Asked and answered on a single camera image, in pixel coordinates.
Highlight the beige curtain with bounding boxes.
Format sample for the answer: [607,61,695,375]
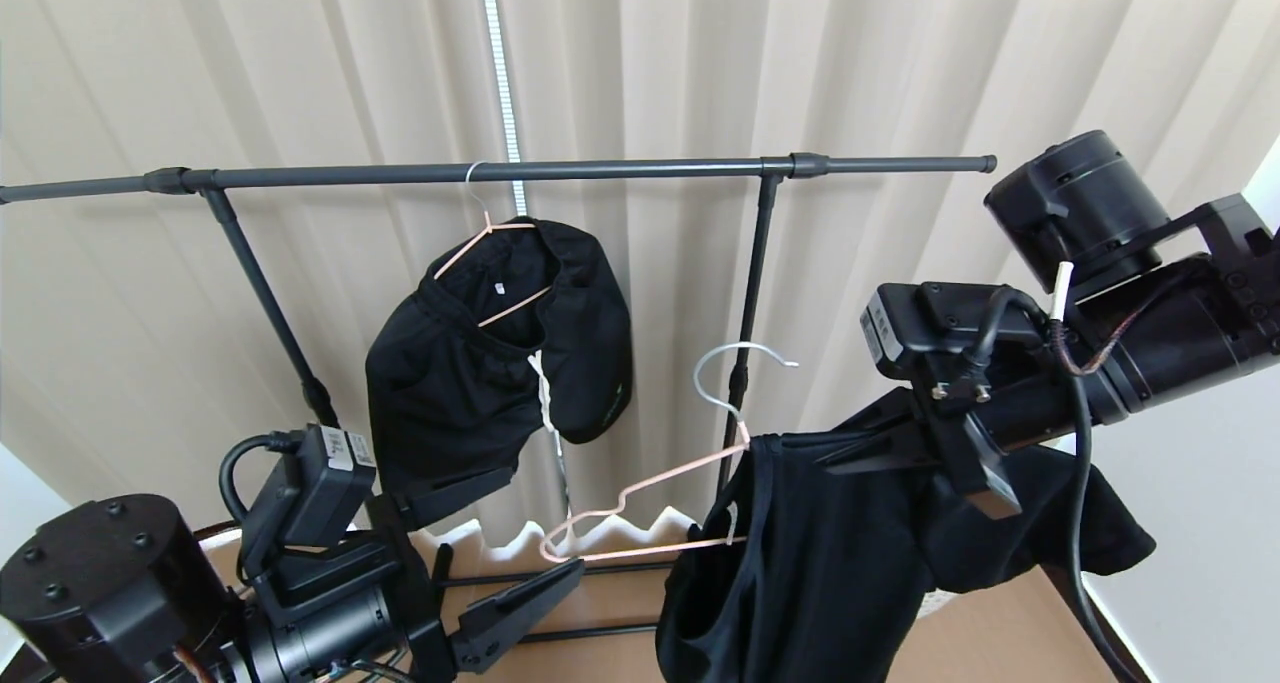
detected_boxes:
[0,0,1280,554]

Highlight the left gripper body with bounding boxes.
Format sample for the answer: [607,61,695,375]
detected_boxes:
[243,496,459,683]

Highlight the black shorts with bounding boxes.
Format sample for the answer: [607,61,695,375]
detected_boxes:
[364,216,634,504]

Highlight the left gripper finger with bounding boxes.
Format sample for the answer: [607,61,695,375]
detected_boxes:
[393,466,519,531]
[452,558,587,675]

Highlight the pink clothes hanger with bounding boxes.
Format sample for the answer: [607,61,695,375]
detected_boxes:
[540,343,799,564]
[433,161,553,329]

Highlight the black clothes rack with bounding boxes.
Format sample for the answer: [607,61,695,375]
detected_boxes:
[0,153,998,644]

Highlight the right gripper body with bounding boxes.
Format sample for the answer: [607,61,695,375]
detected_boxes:
[903,261,1280,520]

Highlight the black garment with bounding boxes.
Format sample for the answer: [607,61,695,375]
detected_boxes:
[655,388,1158,683]

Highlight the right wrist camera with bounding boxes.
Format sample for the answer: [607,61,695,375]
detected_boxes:
[860,281,1046,404]

